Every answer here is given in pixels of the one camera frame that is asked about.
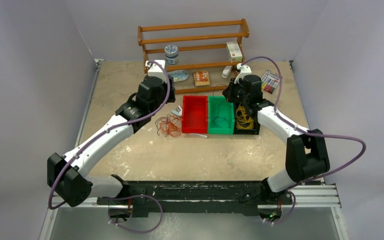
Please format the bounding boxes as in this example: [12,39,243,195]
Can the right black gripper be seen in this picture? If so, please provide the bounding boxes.
[222,78,250,105]

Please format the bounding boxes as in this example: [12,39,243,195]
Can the green plastic bin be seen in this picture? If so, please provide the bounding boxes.
[207,96,235,135]

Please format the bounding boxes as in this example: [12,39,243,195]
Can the black plastic bin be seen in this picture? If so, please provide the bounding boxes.
[233,103,261,135]

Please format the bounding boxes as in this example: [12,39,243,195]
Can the red plastic bin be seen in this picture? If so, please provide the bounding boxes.
[181,95,208,134]

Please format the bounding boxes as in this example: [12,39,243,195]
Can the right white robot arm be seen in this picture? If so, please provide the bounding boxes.
[222,74,330,204]

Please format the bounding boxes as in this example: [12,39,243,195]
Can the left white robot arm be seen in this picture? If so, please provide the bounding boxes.
[46,75,176,210]

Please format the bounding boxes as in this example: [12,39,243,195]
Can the white stapler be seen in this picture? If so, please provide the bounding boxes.
[221,65,233,78]

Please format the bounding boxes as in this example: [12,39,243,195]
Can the coloured marker set pack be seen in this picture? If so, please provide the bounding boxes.
[261,69,281,94]

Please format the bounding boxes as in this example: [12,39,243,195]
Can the white red box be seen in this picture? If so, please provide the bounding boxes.
[226,41,243,63]

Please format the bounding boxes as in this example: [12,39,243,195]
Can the orange spiral notebook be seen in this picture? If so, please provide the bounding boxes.
[192,71,211,87]

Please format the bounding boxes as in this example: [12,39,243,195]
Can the wooden three-tier shelf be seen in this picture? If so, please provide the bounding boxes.
[137,18,251,98]

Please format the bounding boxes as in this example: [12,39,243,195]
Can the white red marker pen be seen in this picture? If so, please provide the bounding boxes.
[188,133,208,139]

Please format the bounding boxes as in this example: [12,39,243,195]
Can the blue correction tape package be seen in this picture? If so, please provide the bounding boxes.
[167,69,189,82]

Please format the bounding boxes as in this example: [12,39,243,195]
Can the white blue staple remover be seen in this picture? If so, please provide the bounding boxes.
[171,105,183,117]

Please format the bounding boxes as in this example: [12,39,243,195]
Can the blue white jar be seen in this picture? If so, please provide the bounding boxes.
[164,44,179,65]

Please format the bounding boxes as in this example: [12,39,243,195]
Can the yellow cables in black bin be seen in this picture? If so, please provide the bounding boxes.
[235,103,256,131]

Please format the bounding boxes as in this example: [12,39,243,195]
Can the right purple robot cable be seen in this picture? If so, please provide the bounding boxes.
[240,56,368,226]

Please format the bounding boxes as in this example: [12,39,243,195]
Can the orange cable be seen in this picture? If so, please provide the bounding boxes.
[155,114,183,138]

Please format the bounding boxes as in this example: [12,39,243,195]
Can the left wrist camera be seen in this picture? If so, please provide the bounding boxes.
[144,60,167,83]

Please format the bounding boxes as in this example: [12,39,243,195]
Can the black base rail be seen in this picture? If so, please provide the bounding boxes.
[97,180,294,221]

